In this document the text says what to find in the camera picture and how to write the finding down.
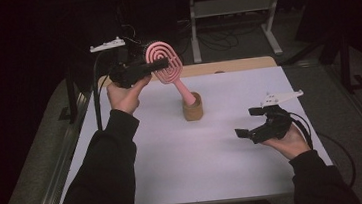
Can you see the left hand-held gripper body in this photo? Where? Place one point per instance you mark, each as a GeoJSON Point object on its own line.
{"type": "Point", "coordinates": [129, 74]}

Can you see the grey metal desk frame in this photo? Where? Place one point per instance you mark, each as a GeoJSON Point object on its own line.
{"type": "Point", "coordinates": [230, 6]}

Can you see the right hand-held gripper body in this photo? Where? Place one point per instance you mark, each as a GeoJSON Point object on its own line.
{"type": "Point", "coordinates": [273, 128]}

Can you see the pink hairbrush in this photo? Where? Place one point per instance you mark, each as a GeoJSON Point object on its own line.
{"type": "Point", "coordinates": [171, 74]}

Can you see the black metal stand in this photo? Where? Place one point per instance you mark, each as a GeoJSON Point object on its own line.
{"type": "Point", "coordinates": [346, 66]}
{"type": "Point", "coordinates": [72, 99]}

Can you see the person's right hand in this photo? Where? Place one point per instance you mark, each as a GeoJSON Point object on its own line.
{"type": "Point", "coordinates": [292, 145]}

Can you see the person's left hand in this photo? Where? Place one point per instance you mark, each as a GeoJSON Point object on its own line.
{"type": "Point", "coordinates": [123, 99]}

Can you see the wooden table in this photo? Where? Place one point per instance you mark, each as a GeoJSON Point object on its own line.
{"type": "Point", "coordinates": [226, 67]}

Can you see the white table cover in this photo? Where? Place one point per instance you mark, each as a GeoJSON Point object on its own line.
{"type": "Point", "coordinates": [181, 159]}

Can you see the brown cylindrical cup holder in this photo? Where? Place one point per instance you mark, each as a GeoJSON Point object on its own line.
{"type": "Point", "coordinates": [192, 112]}

